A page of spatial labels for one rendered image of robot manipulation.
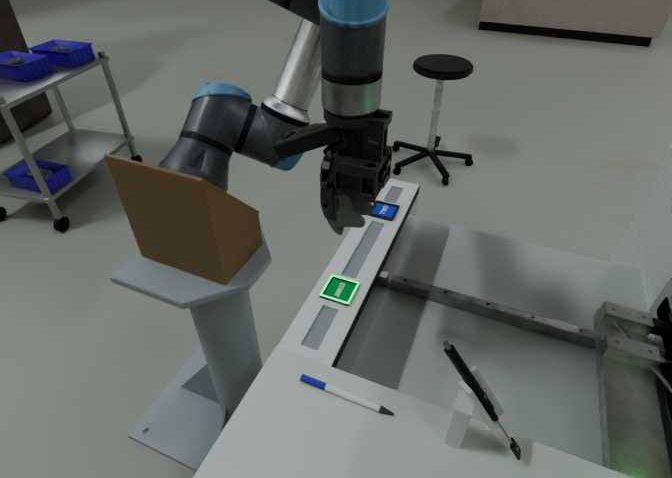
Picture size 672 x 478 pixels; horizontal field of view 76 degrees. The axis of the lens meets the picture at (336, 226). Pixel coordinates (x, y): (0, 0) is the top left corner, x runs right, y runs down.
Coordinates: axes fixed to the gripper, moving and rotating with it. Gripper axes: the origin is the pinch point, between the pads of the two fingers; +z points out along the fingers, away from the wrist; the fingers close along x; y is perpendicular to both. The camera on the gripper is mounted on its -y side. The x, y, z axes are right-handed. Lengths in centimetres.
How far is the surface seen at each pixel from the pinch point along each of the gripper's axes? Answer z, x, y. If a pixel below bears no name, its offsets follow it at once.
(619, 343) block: 20, 12, 48
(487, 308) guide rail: 25.9, 17.0, 26.7
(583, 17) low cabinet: 84, 595, 80
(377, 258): 14.7, 10.8, 4.3
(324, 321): 15.1, -7.0, 0.8
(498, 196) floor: 111, 196, 29
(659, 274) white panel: 22, 37, 59
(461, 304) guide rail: 26.9, 17.0, 21.6
